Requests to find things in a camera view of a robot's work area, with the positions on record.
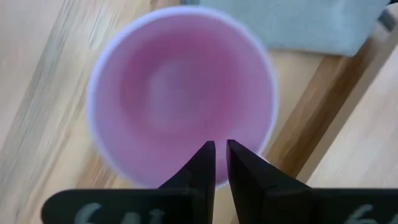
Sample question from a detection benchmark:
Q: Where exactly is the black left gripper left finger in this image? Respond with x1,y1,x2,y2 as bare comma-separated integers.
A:
42,140,216,224

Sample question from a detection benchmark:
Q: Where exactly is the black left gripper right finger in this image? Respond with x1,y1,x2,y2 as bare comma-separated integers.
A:
226,139,398,224

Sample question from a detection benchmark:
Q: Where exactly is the pink mug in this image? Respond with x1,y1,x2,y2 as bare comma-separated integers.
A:
86,5,279,190

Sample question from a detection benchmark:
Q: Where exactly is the grey cloth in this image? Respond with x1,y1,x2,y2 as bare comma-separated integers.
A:
180,0,391,57

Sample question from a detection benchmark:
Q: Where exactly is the wooden shelf board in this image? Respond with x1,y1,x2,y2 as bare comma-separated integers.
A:
297,18,398,189

